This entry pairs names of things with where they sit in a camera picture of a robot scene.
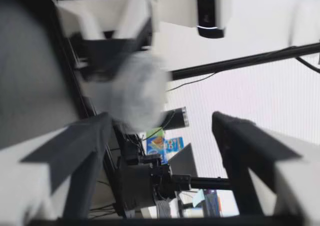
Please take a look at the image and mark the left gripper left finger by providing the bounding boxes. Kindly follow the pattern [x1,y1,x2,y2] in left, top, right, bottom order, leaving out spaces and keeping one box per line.
[0,112,114,221]

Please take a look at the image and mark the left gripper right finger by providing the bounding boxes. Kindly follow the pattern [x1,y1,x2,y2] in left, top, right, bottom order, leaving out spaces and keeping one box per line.
[211,110,320,218]

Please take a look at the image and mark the small clear plastic cup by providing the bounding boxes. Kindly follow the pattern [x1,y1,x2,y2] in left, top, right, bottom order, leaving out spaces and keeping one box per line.
[107,52,169,132]

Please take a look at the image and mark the grey flat panel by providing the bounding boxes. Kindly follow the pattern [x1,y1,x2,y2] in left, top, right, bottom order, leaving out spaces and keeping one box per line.
[166,142,199,178]

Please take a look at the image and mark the black cylinder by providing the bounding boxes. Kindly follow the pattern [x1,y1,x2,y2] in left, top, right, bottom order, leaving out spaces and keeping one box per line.
[161,106,190,131]

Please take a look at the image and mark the colourful snack packets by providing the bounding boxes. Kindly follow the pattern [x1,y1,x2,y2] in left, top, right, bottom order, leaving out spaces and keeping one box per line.
[145,127,185,164]

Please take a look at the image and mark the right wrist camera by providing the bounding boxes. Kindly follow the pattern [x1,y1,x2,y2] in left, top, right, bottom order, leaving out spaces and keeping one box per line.
[152,0,234,39]

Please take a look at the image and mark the thin black cable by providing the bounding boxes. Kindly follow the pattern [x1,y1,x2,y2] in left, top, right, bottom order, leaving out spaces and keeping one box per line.
[295,56,320,74]
[165,72,216,92]

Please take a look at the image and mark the black frame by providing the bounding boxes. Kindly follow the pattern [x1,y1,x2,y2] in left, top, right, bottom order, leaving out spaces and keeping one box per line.
[171,42,320,81]

